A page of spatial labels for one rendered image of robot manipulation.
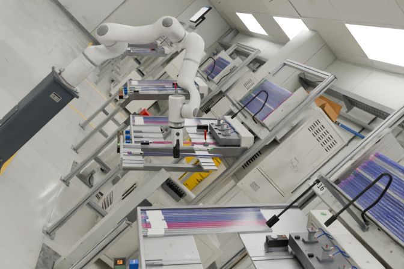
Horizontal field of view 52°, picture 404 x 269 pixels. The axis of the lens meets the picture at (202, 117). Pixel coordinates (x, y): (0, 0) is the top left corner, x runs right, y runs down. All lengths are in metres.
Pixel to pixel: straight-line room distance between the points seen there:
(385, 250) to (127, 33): 1.65
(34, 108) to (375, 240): 1.85
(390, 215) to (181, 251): 0.73
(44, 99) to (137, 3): 8.81
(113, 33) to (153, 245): 1.27
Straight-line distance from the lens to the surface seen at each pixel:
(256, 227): 1.68
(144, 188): 2.22
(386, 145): 1.90
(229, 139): 2.57
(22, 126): 2.55
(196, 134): 2.78
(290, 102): 2.57
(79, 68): 2.44
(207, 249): 2.84
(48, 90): 2.46
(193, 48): 2.17
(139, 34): 2.34
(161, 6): 11.17
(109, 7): 11.13
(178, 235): 1.60
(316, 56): 6.15
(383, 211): 1.58
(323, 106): 3.07
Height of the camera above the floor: 1.25
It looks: 3 degrees down
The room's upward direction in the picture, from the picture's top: 48 degrees clockwise
